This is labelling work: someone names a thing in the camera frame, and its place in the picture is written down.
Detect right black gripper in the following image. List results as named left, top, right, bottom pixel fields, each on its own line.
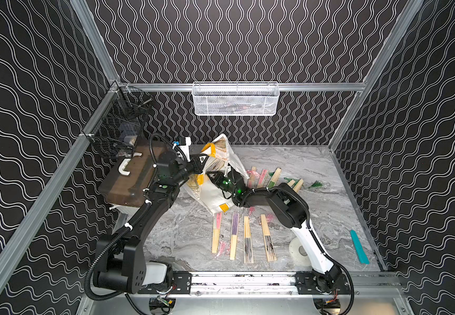
left=206, top=170, right=237, bottom=198

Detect white tote bag yellow handles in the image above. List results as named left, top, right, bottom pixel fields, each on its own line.
left=185, top=134, right=249, bottom=215

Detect purple folding fan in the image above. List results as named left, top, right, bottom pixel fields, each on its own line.
left=229, top=213, right=240, bottom=261

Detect green folding fan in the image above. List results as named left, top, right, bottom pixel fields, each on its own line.
left=267, top=167, right=282, bottom=188
left=292, top=178, right=323, bottom=192
left=287, top=179, right=296, bottom=187

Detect beige folding fan dark print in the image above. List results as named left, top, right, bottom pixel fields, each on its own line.
left=243, top=216, right=254, bottom=264

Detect beige folding fan long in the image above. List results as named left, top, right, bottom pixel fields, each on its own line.
left=261, top=215, right=277, bottom=262

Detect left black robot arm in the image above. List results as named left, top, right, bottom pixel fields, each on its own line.
left=84, top=151, right=208, bottom=301

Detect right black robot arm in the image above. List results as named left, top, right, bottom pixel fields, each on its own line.
left=206, top=170, right=355, bottom=295

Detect white storage box brown lid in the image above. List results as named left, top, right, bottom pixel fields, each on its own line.
left=98, top=137, right=154, bottom=208

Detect white tape roll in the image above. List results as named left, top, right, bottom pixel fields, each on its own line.
left=289, top=238, right=311, bottom=267

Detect teal flat stick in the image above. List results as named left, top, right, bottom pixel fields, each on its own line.
left=350, top=230, right=370, bottom=265

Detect black wire basket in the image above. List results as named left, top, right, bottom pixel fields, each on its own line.
left=87, top=87, right=155, bottom=160

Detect white wire mesh basket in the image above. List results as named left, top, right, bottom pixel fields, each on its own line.
left=191, top=81, right=280, bottom=116

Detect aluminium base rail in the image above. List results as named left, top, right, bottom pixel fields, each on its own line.
left=77, top=271, right=413, bottom=314

